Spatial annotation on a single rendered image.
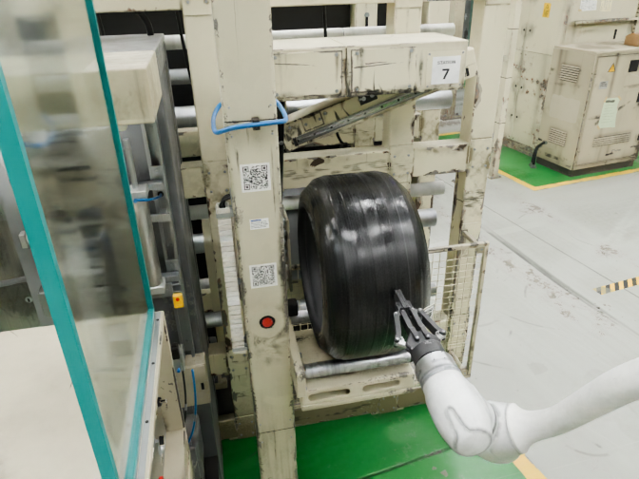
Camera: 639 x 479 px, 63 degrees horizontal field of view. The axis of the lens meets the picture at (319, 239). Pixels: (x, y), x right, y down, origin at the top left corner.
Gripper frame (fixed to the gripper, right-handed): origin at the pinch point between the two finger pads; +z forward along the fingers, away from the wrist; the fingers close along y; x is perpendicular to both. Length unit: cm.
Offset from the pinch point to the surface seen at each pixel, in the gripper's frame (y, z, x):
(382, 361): -1.1, 10.7, 33.5
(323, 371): 17.3, 10.7, 33.4
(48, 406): 77, -21, -7
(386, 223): 0.0, 15.5, -13.8
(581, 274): -205, 155, 146
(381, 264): 3.2, 7.7, -6.8
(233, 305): 41.4, 22.5, 13.2
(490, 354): -99, 91, 137
